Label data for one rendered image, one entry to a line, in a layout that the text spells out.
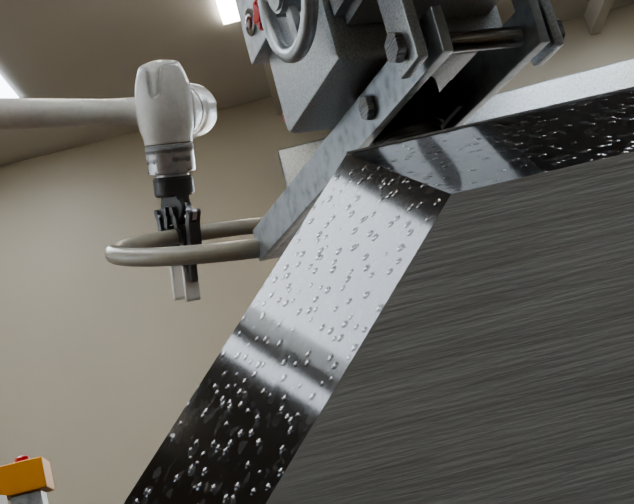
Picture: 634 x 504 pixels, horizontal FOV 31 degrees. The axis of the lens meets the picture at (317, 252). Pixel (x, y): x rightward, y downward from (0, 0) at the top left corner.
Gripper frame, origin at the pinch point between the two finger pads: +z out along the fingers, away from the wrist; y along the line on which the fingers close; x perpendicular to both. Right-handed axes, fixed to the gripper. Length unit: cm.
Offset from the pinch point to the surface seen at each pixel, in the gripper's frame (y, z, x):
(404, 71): 100, -31, -30
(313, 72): 83, -33, -28
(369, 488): 150, -12, -79
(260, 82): -495, -61, 366
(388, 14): 98, -37, -30
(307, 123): 76, -27, -24
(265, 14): 82, -39, -33
